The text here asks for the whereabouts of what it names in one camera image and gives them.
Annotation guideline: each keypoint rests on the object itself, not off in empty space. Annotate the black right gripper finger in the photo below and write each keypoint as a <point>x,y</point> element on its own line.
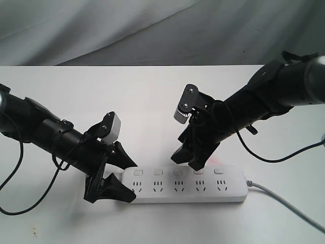
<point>184,154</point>
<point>200,155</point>

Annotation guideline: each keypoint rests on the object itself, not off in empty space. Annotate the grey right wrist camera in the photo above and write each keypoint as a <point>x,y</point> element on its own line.
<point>191,100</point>

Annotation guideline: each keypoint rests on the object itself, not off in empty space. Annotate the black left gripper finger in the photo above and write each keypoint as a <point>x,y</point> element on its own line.
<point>112,189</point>
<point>118,157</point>

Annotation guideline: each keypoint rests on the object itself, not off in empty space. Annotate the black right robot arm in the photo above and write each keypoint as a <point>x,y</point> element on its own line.
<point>273,90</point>

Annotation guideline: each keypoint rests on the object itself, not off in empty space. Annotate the grey backdrop cloth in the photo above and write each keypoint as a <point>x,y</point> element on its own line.
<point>157,33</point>

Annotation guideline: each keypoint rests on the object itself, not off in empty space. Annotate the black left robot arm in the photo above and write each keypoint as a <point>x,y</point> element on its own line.
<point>28,121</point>

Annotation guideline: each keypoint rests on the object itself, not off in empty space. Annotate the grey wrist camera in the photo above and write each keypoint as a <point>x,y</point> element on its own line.
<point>191,100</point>
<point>109,128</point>

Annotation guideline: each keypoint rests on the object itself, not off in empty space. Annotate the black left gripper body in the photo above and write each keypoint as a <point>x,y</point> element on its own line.
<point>92,159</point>

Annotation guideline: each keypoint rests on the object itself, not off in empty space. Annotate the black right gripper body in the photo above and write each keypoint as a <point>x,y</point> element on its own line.
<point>213,125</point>

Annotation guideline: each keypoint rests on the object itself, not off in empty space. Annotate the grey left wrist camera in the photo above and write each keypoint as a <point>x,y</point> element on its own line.
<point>109,128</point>

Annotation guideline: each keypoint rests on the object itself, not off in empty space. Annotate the white five-outlet power strip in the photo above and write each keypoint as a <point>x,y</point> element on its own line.
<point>181,184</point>

